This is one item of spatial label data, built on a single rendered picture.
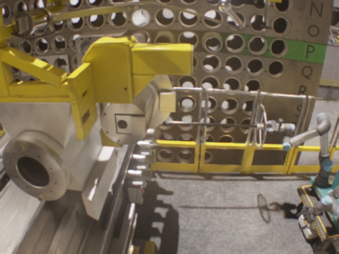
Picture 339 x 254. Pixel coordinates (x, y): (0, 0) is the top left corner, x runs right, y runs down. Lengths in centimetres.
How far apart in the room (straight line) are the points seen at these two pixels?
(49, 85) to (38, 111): 12
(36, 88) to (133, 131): 45
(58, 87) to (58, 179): 36
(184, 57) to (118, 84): 27
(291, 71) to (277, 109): 58
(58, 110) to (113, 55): 28
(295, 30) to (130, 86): 273
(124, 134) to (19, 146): 46
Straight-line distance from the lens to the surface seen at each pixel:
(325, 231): 240
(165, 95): 131
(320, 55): 370
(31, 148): 103
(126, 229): 168
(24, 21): 103
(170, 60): 99
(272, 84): 358
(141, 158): 185
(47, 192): 116
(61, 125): 101
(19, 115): 110
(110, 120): 115
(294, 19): 345
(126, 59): 100
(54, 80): 95
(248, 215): 271
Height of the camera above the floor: 199
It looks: 31 degrees down
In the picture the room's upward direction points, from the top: straight up
